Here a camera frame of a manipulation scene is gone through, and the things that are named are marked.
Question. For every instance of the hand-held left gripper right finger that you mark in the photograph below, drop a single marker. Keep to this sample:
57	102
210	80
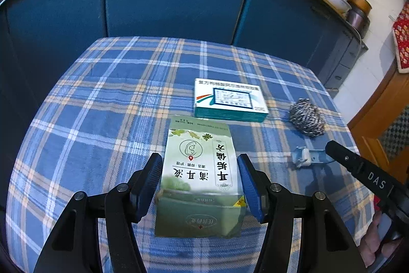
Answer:
249	189

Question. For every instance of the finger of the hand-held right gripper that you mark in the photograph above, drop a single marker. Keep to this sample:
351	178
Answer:
342	154

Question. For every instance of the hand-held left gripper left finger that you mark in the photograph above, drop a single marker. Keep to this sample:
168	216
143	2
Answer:
148	186

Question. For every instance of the green medicine box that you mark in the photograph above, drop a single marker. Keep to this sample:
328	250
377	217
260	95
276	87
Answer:
198	170

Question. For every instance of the person's right hand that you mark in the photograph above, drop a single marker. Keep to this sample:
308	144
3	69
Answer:
372	241

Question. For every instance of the steel wool scrubber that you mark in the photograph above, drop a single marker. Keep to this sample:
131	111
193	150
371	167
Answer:
306	118

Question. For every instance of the wooden door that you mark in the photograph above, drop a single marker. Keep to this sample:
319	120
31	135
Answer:
380	119

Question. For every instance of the blue plaid tablecloth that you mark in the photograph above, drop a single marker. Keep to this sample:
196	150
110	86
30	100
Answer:
96	132

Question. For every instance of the grey drawer unit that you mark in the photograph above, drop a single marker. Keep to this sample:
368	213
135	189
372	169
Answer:
345	65

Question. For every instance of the teal and white medicine box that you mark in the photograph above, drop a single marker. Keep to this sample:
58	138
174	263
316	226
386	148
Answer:
228	100

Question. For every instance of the red patterned cloth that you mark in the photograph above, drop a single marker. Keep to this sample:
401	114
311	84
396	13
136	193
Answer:
402	39

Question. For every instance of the dark steel pot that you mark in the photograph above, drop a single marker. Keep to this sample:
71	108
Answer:
358	22

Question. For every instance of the brown pot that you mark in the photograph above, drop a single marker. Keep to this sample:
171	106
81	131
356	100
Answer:
359	1

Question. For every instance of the blue kitchen cabinet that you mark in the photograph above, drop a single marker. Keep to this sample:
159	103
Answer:
166	1

